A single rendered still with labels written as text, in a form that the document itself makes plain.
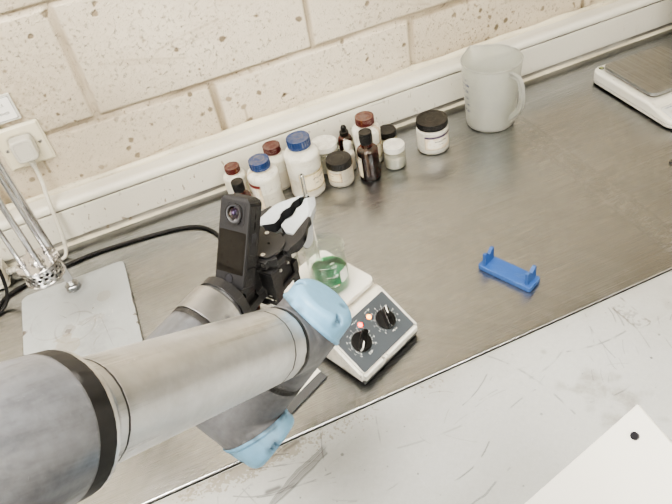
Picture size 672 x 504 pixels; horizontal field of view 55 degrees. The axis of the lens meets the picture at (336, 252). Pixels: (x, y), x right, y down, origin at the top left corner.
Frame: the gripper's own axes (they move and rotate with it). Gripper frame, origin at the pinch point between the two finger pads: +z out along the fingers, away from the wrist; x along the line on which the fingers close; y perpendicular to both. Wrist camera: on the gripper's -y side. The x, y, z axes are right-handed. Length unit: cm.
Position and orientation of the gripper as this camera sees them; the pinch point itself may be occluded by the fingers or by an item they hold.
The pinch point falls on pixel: (305, 198)
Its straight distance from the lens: 89.7
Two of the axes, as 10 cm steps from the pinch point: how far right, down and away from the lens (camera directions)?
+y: 1.4, 7.4, 6.6
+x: 8.5, 2.6, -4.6
